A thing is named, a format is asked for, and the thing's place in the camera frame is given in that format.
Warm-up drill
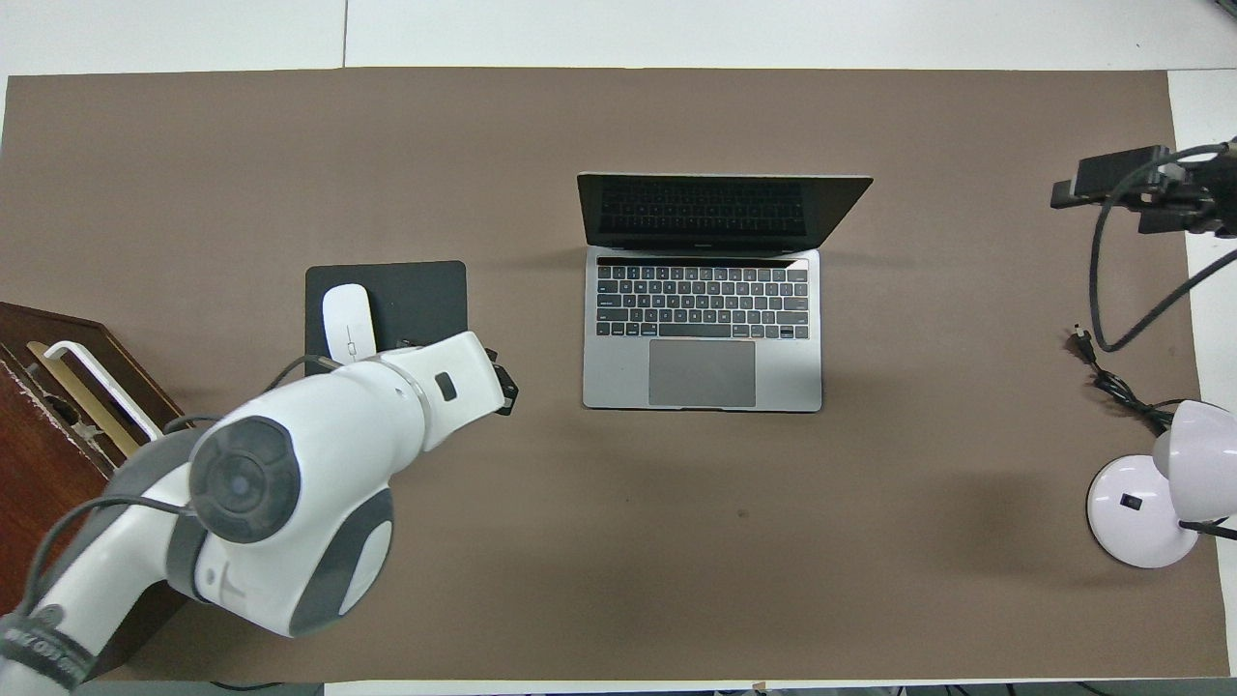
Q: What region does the silver laptop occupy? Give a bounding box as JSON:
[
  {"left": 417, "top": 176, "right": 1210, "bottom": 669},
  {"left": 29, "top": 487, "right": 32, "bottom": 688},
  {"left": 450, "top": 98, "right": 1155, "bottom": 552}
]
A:
[{"left": 577, "top": 172, "right": 875, "bottom": 414}]

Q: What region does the black lamp power cable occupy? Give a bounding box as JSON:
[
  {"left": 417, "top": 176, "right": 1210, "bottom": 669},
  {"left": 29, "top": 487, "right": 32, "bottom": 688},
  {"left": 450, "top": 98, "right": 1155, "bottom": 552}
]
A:
[{"left": 1066, "top": 327, "right": 1175, "bottom": 433}]

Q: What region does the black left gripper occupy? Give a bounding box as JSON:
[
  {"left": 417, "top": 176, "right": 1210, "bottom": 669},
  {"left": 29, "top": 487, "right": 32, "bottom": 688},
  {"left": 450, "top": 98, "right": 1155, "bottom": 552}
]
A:
[{"left": 480, "top": 348, "right": 520, "bottom": 417}]

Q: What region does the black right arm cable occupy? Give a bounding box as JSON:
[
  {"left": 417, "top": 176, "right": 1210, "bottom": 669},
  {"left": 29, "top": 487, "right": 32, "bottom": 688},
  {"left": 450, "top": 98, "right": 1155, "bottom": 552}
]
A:
[{"left": 1089, "top": 143, "right": 1237, "bottom": 354}]

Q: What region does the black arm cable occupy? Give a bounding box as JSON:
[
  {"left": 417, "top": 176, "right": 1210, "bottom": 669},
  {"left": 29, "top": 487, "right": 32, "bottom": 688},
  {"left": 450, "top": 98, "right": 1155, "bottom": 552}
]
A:
[
  {"left": 21, "top": 355, "right": 341, "bottom": 605},
  {"left": 1089, "top": 143, "right": 1237, "bottom": 354}
]

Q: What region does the black mouse pad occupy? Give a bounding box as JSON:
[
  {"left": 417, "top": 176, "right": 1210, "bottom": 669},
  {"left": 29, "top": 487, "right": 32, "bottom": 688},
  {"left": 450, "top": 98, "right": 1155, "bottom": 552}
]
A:
[{"left": 305, "top": 260, "right": 469, "bottom": 378}]

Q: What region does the brown table mat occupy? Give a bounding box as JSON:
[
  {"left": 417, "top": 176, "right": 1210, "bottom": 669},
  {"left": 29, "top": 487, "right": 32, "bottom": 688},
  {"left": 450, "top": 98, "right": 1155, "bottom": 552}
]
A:
[{"left": 0, "top": 66, "right": 1230, "bottom": 682}]

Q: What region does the white box handle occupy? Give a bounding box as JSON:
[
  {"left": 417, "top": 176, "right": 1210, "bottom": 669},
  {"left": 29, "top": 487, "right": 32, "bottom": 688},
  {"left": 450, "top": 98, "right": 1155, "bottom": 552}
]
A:
[{"left": 43, "top": 340, "right": 163, "bottom": 444}]

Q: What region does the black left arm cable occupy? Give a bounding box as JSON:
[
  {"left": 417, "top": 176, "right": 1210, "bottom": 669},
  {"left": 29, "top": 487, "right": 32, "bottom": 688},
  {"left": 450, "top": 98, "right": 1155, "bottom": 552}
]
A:
[{"left": 21, "top": 355, "right": 341, "bottom": 605}]

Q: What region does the white computer mouse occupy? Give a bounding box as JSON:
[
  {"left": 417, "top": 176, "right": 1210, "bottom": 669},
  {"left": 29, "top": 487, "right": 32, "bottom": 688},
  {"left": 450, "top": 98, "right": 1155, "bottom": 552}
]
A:
[{"left": 322, "top": 283, "right": 378, "bottom": 365}]

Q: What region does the dark brown wooden box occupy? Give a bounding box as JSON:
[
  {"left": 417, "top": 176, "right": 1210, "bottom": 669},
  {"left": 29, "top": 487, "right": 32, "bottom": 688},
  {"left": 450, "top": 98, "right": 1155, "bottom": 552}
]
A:
[{"left": 0, "top": 302, "right": 189, "bottom": 678}]

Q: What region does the white desk lamp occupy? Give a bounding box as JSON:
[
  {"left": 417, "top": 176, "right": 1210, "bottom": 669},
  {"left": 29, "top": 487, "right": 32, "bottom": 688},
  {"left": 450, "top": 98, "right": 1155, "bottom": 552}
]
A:
[{"left": 1086, "top": 399, "right": 1237, "bottom": 569}]

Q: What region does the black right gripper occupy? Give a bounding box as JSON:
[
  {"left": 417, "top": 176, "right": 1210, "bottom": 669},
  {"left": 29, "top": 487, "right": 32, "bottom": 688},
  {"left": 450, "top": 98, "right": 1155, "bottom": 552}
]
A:
[{"left": 1050, "top": 145, "right": 1237, "bottom": 237}]

